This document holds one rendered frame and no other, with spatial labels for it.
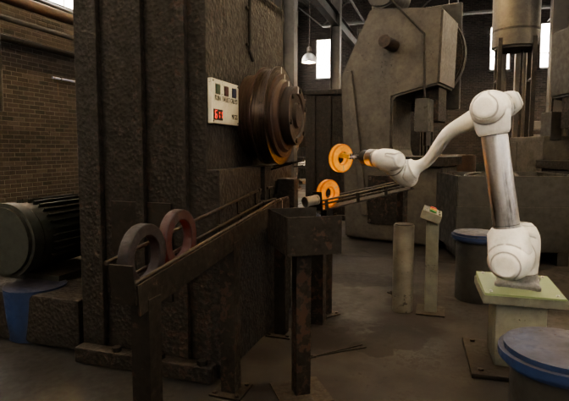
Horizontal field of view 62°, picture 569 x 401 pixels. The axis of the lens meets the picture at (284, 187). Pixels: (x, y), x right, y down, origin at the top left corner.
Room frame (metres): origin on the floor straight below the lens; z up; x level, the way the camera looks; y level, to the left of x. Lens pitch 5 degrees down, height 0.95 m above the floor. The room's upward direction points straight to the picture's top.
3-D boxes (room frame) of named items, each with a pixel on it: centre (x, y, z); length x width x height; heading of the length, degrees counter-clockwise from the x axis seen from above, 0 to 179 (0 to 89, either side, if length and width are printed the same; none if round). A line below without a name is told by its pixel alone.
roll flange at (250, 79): (2.36, 0.12, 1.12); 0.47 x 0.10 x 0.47; 162
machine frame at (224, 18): (2.47, 0.45, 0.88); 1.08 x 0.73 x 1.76; 162
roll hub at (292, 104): (2.30, -0.05, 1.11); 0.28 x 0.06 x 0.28; 162
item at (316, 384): (1.77, -0.07, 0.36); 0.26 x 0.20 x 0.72; 17
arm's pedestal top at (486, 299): (2.06, -1.03, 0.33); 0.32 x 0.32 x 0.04; 75
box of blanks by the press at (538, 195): (4.26, -1.95, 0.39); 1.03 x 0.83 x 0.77; 87
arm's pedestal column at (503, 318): (2.06, -1.03, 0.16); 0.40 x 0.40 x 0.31; 75
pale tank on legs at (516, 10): (10.01, -4.76, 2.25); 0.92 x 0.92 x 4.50
